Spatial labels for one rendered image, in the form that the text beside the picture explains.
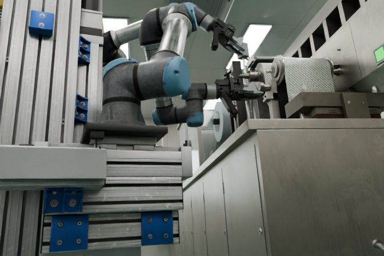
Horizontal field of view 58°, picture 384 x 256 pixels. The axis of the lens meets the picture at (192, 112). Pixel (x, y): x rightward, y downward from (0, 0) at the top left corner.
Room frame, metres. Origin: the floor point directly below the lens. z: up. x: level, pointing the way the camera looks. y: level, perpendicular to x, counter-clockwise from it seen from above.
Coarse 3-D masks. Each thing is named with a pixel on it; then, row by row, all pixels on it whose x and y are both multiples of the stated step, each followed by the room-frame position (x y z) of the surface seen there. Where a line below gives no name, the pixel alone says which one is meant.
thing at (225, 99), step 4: (224, 92) 1.41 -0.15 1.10; (220, 96) 1.42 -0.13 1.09; (224, 96) 1.41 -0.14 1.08; (228, 96) 1.41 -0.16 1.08; (224, 100) 1.41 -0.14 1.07; (228, 100) 1.41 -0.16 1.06; (224, 104) 1.44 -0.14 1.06; (228, 104) 1.41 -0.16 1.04; (232, 104) 1.41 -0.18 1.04; (228, 108) 1.43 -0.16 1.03; (232, 108) 1.41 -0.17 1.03; (228, 112) 1.44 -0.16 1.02; (232, 112) 1.42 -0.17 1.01; (236, 112) 1.42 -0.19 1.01; (232, 116) 1.44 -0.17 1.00
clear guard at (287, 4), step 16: (240, 0) 1.90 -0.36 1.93; (256, 0) 1.84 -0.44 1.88; (272, 0) 1.78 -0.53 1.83; (288, 0) 1.72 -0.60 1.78; (304, 0) 1.67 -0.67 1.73; (320, 0) 1.62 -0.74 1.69; (240, 16) 2.04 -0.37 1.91; (256, 16) 1.97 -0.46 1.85; (272, 16) 1.90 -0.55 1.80; (288, 16) 1.83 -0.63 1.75; (304, 16) 1.77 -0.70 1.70; (240, 32) 2.20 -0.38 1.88; (256, 32) 2.11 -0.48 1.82; (272, 32) 2.03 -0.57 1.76; (288, 32) 1.96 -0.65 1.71; (256, 48) 2.28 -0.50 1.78; (272, 48) 2.19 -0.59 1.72
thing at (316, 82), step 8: (288, 80) 1.48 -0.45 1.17; (296, 80) 1.49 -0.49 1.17; (304, 80) 1.49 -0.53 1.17; (312, 80) 1.50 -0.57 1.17; (320, 80) 1.51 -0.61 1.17; (328, 80) 1.51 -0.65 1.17; (288, 88) 1.48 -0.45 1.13; (296, 88) 1.48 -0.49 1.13; (312, 88) 1.50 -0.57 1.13; (320, 88) 1.51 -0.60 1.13; (328, 88) 1.51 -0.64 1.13; (288, 96) 1.48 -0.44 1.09
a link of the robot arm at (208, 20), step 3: (207, 15) 1.46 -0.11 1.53; (204, 18) 1.46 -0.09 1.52; (207, 18) 1.46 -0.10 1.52; (210, 18) 1.47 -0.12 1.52; (213, 18) 1.47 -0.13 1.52; (204, 21) 1.47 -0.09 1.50; (207, 21) 1.47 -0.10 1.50; (210, 21) 1.47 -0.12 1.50; (201, 24) 1.48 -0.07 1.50; (204, 24) 1.48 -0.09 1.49; (207, 24) 1.47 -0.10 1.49; (210, 24) 1.47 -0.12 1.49; (201, 27) 1.51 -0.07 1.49; (204, 27) 1.49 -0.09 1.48; (207, 27) 1.49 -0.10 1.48
